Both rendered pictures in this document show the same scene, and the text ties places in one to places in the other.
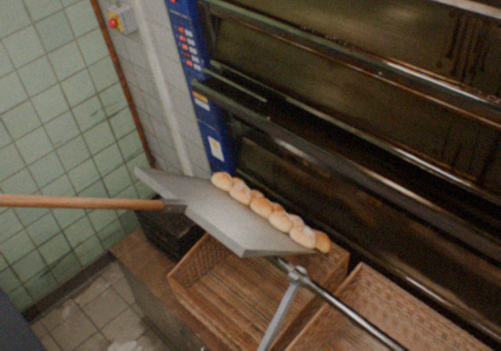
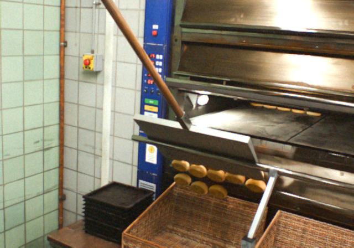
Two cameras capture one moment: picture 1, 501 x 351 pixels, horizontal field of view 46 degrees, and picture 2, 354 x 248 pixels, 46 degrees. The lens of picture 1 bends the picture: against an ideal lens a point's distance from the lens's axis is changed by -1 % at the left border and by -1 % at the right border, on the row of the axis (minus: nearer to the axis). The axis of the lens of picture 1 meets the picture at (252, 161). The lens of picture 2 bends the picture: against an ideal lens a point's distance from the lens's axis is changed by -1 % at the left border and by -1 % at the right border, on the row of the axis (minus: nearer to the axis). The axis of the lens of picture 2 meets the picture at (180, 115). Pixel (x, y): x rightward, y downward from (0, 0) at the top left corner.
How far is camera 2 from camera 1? 1.31 m
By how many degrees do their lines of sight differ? 36
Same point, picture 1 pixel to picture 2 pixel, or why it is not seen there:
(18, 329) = not seen: outside the picture
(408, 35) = (340, 16)
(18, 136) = not seen: outside the picture
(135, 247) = (71, 234)
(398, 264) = (313, 197)
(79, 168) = (13, 184)
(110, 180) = (30, 205)
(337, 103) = (280, 76)
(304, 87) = (254, 72)
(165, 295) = not seen: outside the picture
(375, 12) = (317, 9)
